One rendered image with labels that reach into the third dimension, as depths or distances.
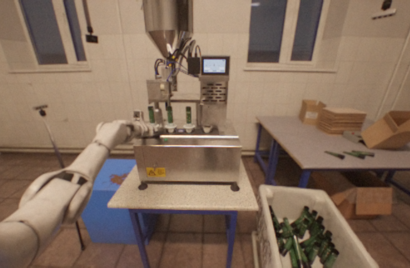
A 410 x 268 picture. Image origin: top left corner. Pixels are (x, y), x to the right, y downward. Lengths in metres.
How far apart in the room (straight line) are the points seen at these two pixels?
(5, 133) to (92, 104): 1.78
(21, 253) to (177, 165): 0.73
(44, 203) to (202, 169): 0.70
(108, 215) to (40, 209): 1.20
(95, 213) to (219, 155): 1.11
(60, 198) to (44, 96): 3.12
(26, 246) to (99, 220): 1.35
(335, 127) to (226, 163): 1.47
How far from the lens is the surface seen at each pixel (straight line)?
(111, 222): 1.63
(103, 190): 1.41
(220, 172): 0.95
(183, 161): 0.92
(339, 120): 2.14
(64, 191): 0.44
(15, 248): 0.31
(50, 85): 3.37
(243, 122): 2.60
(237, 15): 2.52
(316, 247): 1.11
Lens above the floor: 1.41
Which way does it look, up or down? 23 degrees down
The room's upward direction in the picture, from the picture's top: straight up
